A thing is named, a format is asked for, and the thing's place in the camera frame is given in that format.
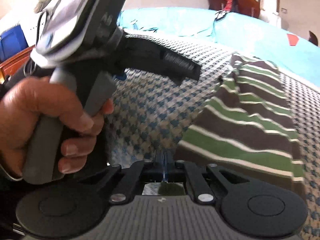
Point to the wall light switch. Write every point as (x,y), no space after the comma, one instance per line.
(284,10)

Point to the dark wooden chair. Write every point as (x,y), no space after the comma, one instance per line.
(313,38)

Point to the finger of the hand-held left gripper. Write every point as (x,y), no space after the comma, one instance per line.
(121,76)

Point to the green striped shirt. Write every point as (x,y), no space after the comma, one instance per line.
(237,130)

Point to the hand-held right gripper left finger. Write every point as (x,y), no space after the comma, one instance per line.
(160,172)

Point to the person's left hand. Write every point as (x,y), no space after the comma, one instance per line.
(37,110)

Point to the table with white tablecloth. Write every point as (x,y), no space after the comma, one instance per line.
(271,17)

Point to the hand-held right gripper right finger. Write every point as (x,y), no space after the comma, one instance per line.
(171,172)

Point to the blue cushion with airplane print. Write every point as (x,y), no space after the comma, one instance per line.
(262,37)

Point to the blue storage box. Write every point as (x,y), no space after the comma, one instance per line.
(12,42)

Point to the blue cushion with star print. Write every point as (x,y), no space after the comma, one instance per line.
(175,20)

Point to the houndstooth sofa seat cover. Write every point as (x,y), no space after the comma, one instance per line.
(150,110)

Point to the brown wooden furniture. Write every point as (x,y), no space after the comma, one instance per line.
(15,62)

